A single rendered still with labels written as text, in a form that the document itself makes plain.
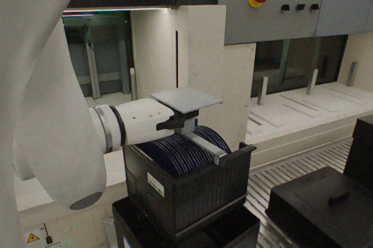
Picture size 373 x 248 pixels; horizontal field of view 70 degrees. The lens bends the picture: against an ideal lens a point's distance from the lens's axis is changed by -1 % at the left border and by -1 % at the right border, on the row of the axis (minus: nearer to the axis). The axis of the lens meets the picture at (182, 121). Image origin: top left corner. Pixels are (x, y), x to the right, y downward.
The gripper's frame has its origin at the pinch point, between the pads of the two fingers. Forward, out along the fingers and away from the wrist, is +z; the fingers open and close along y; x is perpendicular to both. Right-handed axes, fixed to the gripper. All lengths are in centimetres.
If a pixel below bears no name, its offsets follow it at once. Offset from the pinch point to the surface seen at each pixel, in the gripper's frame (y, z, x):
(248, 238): 13.8, 8.7, -31.2
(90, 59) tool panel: -110, 17, -10
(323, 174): 9, 54, -36
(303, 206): 13, 34, -36
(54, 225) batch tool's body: -33, -27, -44
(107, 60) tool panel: -114, 28, -13
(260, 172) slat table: -14, 50, -45
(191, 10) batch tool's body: -19.0, 16.8, 17.5
